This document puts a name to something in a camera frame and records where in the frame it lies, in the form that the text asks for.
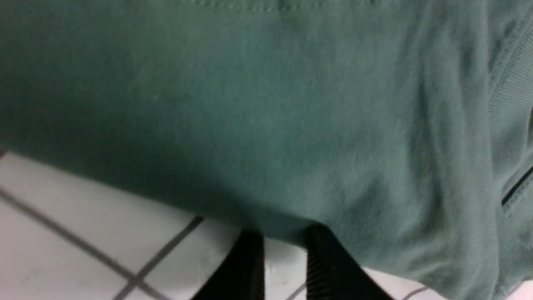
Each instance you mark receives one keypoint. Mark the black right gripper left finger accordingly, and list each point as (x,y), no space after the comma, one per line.
(241,275)

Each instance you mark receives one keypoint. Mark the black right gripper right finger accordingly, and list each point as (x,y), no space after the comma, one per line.
(332,274)

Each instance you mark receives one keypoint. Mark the green long-sleeved shirt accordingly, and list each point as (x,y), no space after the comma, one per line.
(403,126)

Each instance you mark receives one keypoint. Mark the white grid tablecloth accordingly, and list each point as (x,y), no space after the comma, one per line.
(67,238)

